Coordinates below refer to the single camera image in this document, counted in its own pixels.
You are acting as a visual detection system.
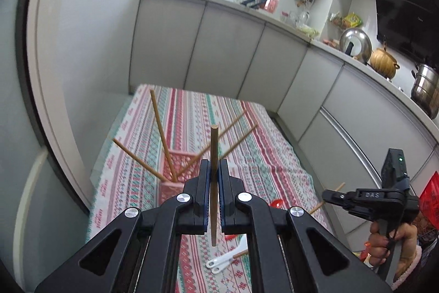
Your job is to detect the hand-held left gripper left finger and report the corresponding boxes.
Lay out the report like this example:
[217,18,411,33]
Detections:
[34,159,211,293]

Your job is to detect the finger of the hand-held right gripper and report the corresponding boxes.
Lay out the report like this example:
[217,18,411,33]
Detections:
[334,203,376,221]
[322,190,357,203]

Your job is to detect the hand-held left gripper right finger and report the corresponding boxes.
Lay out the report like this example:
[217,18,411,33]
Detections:
[220,159,392,293]

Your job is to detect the single wooden chopstick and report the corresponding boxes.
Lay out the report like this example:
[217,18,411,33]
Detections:
[211,125,219,247]
[309,182,346,214]

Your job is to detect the pink perforated utensil holder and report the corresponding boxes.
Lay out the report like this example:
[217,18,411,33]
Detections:
[158,150,207,208]

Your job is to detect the red plastic spoon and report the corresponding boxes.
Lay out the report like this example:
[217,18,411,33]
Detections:
[224,199,285,240]

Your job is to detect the person's right forearm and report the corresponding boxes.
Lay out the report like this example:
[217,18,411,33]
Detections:
[391,243,424,292]

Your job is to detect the person's right hand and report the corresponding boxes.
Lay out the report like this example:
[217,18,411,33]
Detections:
[368,222,418,268]

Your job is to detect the red plastic bag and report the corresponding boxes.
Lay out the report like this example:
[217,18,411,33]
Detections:
[418,171,439,222]

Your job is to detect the orange snack packet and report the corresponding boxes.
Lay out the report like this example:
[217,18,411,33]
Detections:
[353,241,375,270]

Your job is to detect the striped patterned tablecloth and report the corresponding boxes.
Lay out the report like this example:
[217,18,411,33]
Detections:
[86,83,335,293]

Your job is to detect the steel stock pot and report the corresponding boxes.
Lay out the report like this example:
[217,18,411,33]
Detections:
[411,63,439,119]

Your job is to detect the brown clay pot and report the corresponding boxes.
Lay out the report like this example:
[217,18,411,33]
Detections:
[368,46,400,79]

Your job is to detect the steel pot lid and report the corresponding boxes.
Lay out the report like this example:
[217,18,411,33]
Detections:
[339,27,373,64]

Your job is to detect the white kitchen cabinets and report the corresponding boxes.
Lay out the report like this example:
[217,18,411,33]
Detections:
[128,0,439,245]

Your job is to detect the green vegetables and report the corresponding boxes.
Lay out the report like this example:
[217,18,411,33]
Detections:
[297,23,320,38]

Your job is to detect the yellow snack bag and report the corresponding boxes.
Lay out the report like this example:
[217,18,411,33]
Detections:
[343,13,364,29]

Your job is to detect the black range hood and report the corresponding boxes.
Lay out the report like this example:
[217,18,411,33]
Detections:
[372,0,439,70]

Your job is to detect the frosted glass sliding door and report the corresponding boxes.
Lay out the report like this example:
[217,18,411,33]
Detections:
[0,0,93,293]

